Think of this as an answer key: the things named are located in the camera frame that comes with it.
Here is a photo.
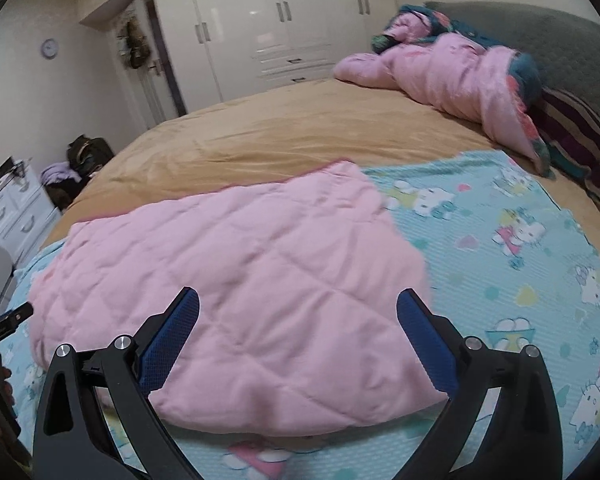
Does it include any pink quilted jacket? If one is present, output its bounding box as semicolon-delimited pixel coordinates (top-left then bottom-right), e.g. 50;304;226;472
28;162;442;437

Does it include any purple clothing pile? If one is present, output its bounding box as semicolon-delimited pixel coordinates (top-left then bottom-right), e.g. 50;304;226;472
40;162;82;185

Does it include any white drawer cabinet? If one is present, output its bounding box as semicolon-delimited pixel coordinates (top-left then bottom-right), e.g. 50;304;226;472
0;157;60;268

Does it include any black backpack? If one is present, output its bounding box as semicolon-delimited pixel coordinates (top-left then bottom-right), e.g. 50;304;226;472
67;136;114;179

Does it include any striped dark pillow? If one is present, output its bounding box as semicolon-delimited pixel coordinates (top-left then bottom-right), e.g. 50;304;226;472
529;88;600;211

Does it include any tan bed blanket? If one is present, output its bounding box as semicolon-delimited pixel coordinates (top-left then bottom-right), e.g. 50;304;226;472
42;77;600;281

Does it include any door with hanging bags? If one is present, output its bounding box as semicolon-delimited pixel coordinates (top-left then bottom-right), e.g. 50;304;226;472
109;0;186;131

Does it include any white wardrobe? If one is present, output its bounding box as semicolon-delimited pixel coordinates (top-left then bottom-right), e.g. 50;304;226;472
76;0;396;112

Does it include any pink crumpled comforter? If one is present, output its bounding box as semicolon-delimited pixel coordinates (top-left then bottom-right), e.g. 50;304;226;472
334;4;550;176

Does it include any round wall clock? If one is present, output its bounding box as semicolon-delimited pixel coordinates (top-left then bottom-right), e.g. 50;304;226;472
41;38;59;60

